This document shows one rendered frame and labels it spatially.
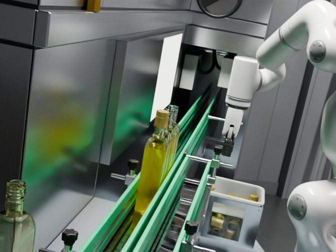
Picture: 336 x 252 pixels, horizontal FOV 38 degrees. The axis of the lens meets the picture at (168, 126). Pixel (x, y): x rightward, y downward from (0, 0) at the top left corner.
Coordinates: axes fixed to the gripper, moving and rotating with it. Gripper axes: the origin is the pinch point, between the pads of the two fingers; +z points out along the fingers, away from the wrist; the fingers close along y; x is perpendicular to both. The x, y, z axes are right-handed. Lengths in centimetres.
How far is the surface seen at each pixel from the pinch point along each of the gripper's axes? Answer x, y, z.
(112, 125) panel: -29, 41, -11
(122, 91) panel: -29, 39, -20
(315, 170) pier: 68, -291, 85
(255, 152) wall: 11, -276, 77
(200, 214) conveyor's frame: -1.8, 35.0, 10.4
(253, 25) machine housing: -4, -74, -40
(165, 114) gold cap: -15.4, 42.4, -17.5
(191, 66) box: -31, -86, -13
